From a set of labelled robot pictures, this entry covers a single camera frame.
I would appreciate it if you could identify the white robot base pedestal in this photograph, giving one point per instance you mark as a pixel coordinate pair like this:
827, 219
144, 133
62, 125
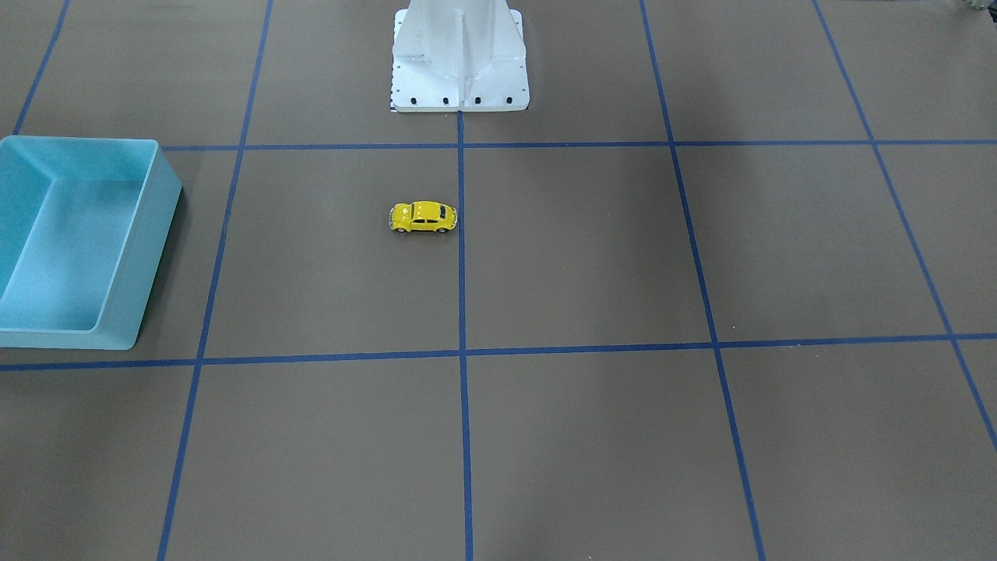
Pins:
459, 56

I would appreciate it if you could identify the light blue plastic bin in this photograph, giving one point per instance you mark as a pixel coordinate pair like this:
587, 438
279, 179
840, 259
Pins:
83, 229

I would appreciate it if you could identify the yellow beetle toy car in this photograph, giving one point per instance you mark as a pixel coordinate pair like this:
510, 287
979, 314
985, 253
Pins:
423, 217

